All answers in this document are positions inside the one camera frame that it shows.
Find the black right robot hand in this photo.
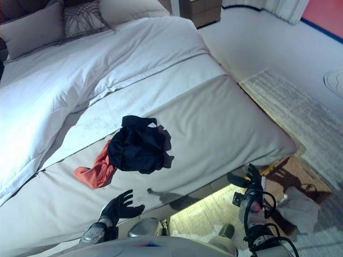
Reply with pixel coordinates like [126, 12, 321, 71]
[227, 163, 265, 194]

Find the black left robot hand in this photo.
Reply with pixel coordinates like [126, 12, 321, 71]
[99, 189, 146, 224]

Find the orange garment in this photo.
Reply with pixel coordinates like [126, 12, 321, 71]
[74, 139, 116, 190]

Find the white garment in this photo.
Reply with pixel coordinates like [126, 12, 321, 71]
[275, 186, 321, 237]

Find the black garment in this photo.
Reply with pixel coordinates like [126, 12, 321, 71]
[107, 115, 175, 175]

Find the brown wicker basket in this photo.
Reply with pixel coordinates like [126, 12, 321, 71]
[259, 154, 333, 237]

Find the large grey bed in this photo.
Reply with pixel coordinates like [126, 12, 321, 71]
[0, 74, 299, 248]

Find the white textured bed sheet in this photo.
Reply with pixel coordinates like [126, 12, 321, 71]
[70, 63, 232, 163]

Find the grey robot torso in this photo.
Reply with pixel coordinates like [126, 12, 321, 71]
[55, 235, 240, 257]

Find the silver right robot leg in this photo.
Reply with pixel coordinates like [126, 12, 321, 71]
[208, 223, 240, 255]

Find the grey streaked rug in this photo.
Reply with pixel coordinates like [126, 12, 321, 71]
[166, 68, 343, 257]

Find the white duvet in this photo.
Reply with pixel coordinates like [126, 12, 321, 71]
[0, 16, 215, 194]

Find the white curtain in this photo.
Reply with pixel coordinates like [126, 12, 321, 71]
[221, 0, 308, 26]

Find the brown wooden nightstand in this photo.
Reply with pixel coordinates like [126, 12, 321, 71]
[178, 0, 223, 29]

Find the patterned fringed cushion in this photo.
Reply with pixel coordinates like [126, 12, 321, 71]
[62, 0, 119, 41]

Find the grey pillow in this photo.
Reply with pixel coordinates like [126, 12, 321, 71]
[0, 1, 65, 61]

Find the cream pillow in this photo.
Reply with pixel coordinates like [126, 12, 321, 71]
[99, 0, 172, 28]

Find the brown tufted headboard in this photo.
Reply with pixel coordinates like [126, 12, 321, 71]
[0, 0, 65, 22]

